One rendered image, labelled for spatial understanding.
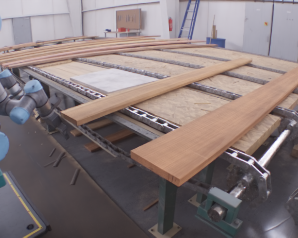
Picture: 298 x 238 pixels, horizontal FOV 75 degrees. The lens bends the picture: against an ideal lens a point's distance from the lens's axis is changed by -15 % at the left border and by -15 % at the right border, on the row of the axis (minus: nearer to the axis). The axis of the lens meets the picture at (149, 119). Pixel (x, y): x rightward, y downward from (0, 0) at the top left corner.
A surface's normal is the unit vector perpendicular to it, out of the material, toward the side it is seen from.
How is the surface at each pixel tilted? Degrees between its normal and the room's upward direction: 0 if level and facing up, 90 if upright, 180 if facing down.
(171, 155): 0
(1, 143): 97
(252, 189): 90
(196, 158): 0
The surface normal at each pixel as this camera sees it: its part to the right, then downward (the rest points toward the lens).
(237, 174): -0.73, 0.28
